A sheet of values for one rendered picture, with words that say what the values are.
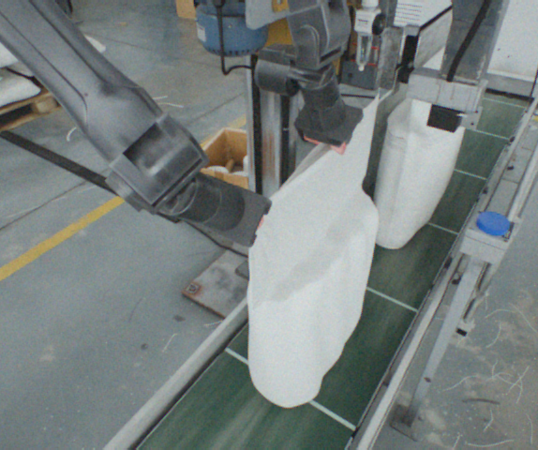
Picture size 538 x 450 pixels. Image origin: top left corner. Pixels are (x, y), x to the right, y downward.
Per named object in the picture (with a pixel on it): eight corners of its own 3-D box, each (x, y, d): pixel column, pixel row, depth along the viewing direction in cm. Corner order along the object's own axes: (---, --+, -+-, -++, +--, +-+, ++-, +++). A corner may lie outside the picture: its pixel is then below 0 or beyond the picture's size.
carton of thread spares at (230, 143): (262, 221, 220) (262, 181, 204) (176, 198, 234) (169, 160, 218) (297, 169, 257) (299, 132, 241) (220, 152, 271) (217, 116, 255)
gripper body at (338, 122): (311, 101, 76) (303, 72, 69) (365, 116, 72) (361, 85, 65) (294, 131, 75) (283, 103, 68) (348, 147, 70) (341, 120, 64)
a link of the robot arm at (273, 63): (317, 28, 55) (347, 13, 60) (245, 14, 60) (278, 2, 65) (311, 115, 62) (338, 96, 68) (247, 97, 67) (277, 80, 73)
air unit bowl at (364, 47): (365, 67, 88) (369, 37, 84) (351, 65, 89) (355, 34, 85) (371, 64, 90) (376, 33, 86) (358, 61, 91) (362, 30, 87)
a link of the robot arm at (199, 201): (168, 224, 43) (201, 179, 42) (130, 187, 46) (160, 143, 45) (205, 234, 49) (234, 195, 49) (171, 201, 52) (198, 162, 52)
